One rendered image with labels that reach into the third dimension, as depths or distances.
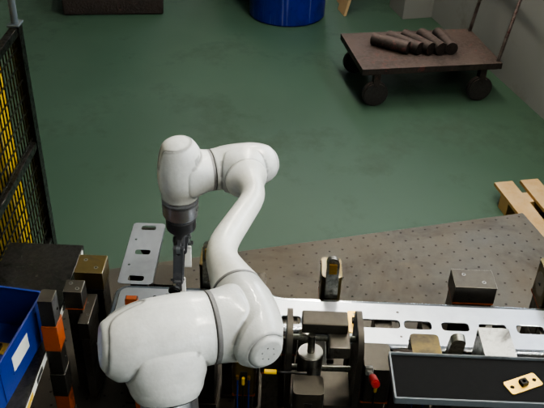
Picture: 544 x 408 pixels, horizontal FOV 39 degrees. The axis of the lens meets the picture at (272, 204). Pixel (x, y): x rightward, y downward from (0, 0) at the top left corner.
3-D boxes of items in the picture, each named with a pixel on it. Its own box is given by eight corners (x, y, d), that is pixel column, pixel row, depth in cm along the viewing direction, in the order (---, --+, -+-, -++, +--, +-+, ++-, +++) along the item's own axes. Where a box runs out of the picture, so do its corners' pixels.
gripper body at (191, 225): (193, 226, 188) (194, 255, 194) (197, 206, 195) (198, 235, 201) (163, 224, 188) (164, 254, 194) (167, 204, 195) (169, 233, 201)
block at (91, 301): (107, 368, 235) (97, 293, 217) (99, 399, 225) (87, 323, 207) (97, 367, 235) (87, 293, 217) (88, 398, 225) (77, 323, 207)
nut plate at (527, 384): (533, 373, 177) (533, 369, 176) (543, 384, 174) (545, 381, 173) (502, 383, 174) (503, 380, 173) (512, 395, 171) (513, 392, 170)
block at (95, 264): (117, 345, 243) (108, 255, 222) (112, 363, 236) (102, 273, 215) (92, 343, 243) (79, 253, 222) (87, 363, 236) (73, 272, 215)
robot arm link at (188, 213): (200, 186, 192) (201, 206, 196) (163, 184, 192) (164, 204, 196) (197, 207, 185) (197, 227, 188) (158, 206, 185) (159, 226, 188)
